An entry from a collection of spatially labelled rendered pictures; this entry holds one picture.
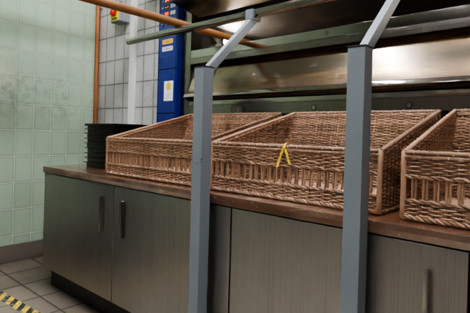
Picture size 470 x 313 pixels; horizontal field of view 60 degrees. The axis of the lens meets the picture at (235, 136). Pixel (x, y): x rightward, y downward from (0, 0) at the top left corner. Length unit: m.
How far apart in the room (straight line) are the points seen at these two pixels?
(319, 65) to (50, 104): 1.68
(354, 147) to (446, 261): 0.28
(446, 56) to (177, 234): 1.03
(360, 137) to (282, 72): 0.91
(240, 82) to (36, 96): 1.31
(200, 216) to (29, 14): 1.86
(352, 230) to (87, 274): 1.25
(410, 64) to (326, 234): 0.72
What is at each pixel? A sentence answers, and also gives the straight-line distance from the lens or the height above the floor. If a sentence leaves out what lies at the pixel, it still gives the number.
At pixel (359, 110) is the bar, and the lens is 0.90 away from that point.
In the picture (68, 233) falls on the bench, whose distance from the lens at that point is 1.99.
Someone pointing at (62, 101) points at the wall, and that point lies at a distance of 2.74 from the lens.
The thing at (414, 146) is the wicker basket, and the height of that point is 0.74.
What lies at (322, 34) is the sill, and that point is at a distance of 1.68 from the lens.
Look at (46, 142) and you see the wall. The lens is 2.69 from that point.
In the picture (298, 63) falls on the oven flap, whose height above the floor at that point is 1.06.
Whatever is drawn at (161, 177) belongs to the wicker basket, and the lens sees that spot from 1.48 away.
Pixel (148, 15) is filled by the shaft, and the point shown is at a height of 1.18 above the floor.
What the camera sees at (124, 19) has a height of 1.42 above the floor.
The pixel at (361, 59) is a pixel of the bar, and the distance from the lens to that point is 0.91.
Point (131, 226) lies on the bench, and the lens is 1.57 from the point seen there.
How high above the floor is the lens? 0.76
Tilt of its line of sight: level
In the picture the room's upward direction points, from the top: 2 degrees clockwise
